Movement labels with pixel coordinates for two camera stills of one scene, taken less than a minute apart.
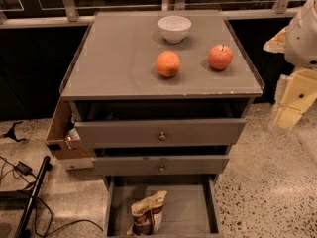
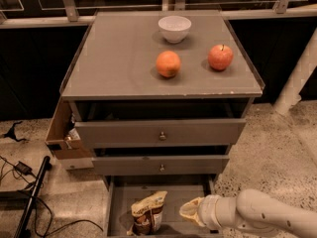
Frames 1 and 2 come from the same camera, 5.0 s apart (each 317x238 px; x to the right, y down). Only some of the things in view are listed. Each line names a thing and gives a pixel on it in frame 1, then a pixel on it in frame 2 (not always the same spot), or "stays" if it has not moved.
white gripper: (302, 39) → (207, 211)
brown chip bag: (148, 214) stays
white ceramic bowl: (174, 28) stays
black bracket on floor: (12, 134) stays
